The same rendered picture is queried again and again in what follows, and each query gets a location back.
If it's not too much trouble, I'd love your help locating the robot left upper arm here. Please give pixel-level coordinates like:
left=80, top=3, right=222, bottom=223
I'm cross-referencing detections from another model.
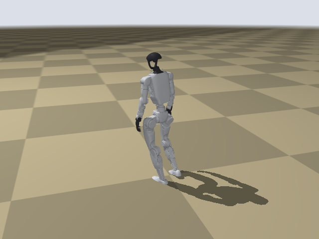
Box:
left=140, top=76, right=151, bottom=105

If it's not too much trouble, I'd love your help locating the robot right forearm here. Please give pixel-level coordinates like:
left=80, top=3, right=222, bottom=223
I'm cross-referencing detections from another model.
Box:
left=167, top=93, right=175, bottom=110

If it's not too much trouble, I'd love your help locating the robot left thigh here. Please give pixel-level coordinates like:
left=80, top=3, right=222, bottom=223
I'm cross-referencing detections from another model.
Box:
left=143, top=115, right=161, bottom=156

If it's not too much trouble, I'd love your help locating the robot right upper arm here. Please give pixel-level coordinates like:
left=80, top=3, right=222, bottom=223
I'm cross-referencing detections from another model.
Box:
left=167, top=72, right=175, bottom=96

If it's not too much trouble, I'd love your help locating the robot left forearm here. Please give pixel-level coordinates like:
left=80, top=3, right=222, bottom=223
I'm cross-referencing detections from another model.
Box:
left=136, top=98, right=146, bottom=120

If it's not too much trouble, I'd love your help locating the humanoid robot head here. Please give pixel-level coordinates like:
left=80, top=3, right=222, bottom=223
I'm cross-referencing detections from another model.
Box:
left=146, top=52, right=163, bottom=74

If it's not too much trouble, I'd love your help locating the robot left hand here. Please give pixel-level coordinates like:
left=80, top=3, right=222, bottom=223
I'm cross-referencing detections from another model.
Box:
left=136, top=118, right=142, bottom=132

